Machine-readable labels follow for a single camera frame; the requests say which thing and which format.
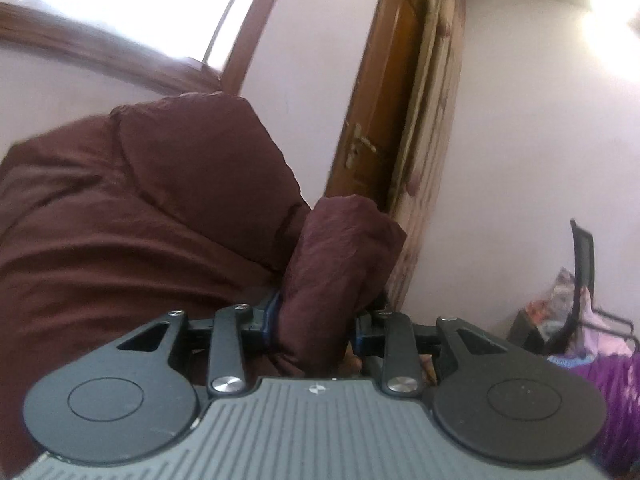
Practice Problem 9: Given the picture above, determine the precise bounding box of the wooden door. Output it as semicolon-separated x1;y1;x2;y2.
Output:
324;0;430;213

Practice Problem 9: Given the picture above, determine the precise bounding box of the pink cloth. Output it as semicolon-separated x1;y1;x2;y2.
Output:
575;287;640;357

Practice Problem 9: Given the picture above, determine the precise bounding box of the black chair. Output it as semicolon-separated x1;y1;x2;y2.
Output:
509;218;640;357

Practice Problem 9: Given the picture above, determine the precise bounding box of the brass door handle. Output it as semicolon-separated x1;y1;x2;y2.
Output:
344;122;379;171

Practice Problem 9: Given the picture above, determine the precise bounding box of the brown puffer jacket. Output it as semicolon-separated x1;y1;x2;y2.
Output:
0;91;408;396

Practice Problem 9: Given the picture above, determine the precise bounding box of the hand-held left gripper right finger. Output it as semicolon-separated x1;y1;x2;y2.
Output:
349;305;508;396

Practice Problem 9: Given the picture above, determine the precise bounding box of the purple cloth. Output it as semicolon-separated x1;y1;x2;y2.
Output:
547;346;640;477

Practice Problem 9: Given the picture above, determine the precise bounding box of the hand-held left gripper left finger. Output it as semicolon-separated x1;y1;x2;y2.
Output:
117;289;282;397

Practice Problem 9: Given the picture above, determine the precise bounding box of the colourful printed bag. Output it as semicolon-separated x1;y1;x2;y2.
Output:
529;266;577;343

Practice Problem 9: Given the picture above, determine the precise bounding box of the wooden window frame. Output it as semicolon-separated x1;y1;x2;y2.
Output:
0;0;297;97

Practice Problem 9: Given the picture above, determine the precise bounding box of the beige leaf print curtain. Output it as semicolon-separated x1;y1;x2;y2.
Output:
384;0;468;313

